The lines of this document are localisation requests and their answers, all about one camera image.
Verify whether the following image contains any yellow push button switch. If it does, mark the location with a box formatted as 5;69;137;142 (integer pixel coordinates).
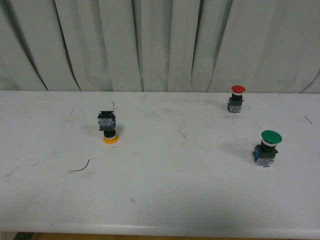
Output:
97;111;119;145

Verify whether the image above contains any white curtain backdrop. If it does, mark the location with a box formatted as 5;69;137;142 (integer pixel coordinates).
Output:
0;0;320;94

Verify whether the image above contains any red push button switch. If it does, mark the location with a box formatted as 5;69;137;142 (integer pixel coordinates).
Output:
227;85;246;113

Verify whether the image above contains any thin wire scrap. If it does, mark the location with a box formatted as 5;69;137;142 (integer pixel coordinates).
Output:
68;159;91;173

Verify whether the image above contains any green push button switch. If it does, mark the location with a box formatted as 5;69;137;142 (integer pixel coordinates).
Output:
252;130;282;167

